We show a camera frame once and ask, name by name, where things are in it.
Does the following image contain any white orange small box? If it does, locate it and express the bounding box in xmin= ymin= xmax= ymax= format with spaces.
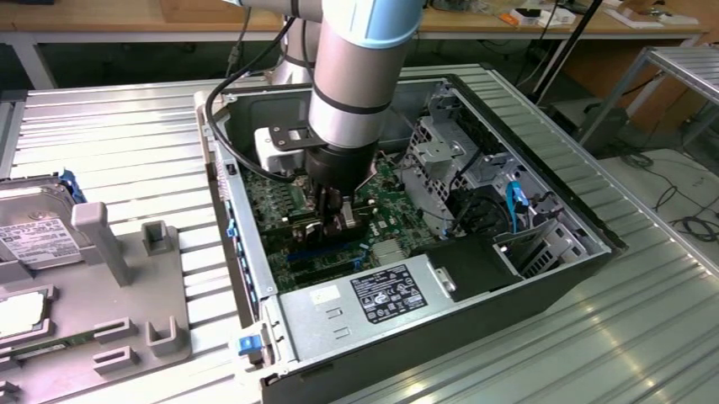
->
xmin=498 ymin=10 xmax=542 ymax=28

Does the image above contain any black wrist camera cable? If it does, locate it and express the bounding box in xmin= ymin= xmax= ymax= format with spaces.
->
xmin=203 ymin=15 xmax=310 ymax=185

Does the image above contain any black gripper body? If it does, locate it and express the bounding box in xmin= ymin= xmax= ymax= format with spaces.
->
xmin=304 ymin=141 xmax=379 ymax=199

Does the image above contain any silver hard disk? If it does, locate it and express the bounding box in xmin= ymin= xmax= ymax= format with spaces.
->
xmin=0 ymin=181 xmax=95 ymax=271

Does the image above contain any blue expansion slot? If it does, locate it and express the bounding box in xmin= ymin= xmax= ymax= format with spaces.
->
xmin=284 ymin=247 xmax=360 ymax=262

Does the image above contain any black plastic shroud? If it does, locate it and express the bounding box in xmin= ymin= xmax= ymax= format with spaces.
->
xmin=424 ymin=232 xmax=528 ymax=303

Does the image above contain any silver chipset heatsink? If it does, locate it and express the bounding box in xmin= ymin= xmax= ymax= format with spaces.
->
xmin=368 ymin=241 xmax=410 ymax=267

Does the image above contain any open black PC case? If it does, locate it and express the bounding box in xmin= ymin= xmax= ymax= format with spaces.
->
xmin=194 ymin=66 xmax=630 ymax=404

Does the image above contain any black internal wire bundle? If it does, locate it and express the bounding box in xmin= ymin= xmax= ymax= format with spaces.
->
xmin=446 ymin=145 xmax=507 ymax=241

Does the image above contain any white flat item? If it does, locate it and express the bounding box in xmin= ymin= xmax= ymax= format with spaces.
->
xmin=603 ymin=3 xmax=668 ymax=29

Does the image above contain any green RAM stick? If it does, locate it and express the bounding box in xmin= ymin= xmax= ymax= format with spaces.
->
xmin=9 ymin=330 xmax=102 ymax=363

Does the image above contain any blue case release latch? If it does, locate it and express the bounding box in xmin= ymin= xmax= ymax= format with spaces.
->
xmin=238 ymin=335 xmax=267 ymax=358

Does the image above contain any green motherboard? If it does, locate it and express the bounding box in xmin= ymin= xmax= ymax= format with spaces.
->
xmin=239 ymin=157 xmax=431 ymax=295

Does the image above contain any black white small box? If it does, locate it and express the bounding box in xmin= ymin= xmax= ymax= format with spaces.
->
xmin=515 ymin=7 xmax=578 ymax=25

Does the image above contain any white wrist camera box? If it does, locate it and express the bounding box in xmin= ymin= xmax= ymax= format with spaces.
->
xmin=252 ymin=124 xmax=328 ymax=176

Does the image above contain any grey hanging cable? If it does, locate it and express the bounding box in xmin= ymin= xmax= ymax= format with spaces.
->
xmin=226 ymin=12 xmax=250 ymax=81

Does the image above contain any metal slat side table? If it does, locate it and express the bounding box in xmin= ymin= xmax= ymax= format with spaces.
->
xmin=576 ymin=45 xmax=719 ymax=149

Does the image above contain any blue disk caddy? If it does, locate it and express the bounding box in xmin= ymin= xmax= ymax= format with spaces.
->
xmin=54 ymin=167 xmax=90 ymax=208

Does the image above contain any silver power supply unit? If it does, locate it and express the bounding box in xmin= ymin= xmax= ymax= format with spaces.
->
xmin=276 ymin=253 xmax=460 ymax=364

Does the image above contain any grey parts rack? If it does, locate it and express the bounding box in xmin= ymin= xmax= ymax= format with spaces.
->
xmin=0 ymin=200 xmax=196 ymax=404

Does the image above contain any silver CPU chip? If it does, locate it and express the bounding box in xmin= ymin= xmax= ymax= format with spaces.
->
xmin=0 ymin=291 xmax=51 ymax=339

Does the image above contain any silver disk bay cage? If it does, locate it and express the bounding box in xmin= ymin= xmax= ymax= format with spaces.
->
xmin=404 ymin=79 xmax=595 ymax=281

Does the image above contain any black floor object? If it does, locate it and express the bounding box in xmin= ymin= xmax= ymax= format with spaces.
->
xmin=544 ymin=98 xmax=630 ymax=155

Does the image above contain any wooden workbench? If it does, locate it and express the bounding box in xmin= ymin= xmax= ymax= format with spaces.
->
xmin=0 ymin=0 xmax=710 ymax=89

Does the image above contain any blue disk wire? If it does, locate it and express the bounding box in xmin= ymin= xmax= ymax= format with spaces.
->
xmin=503 ymin=179 xmax=534 ymax=233

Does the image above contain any black stand pole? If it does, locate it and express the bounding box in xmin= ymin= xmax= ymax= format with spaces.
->
xmin=531 ymin=0 xmax=607 ymax=106

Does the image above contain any black floor cable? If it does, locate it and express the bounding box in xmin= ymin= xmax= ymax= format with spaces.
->
xmin=651 ymin=167 xmax=719 ymax=244

